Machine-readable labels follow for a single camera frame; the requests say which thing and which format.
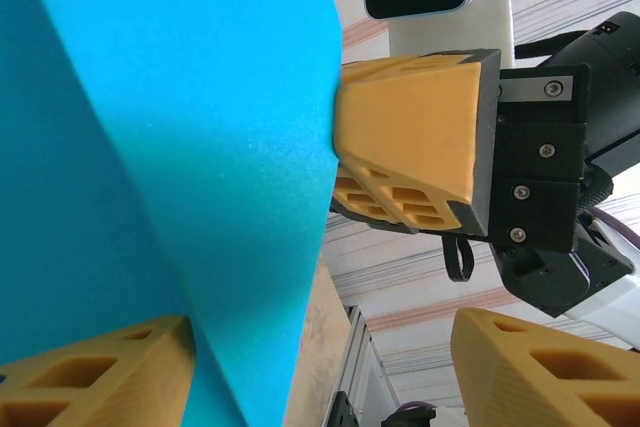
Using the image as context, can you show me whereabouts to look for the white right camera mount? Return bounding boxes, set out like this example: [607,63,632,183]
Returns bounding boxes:
[387,0,517,83]

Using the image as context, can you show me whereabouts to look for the black flat cable loop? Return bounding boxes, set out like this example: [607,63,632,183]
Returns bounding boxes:
[441,235,474,283]

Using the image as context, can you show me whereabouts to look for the aluminium frame rail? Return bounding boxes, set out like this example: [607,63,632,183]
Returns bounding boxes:
[323,303,402,427]

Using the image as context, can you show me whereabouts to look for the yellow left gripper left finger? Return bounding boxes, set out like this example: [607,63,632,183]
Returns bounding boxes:
[0,313,197,427]

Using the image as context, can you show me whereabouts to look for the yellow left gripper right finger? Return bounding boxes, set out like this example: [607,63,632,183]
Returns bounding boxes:
[450,307,640,427]

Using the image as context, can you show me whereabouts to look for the blue paper sheet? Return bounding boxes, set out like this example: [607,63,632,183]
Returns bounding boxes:
[0,0,344,427]

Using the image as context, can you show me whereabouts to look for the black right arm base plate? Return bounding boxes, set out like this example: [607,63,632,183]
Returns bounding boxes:
[327,389,364,427]

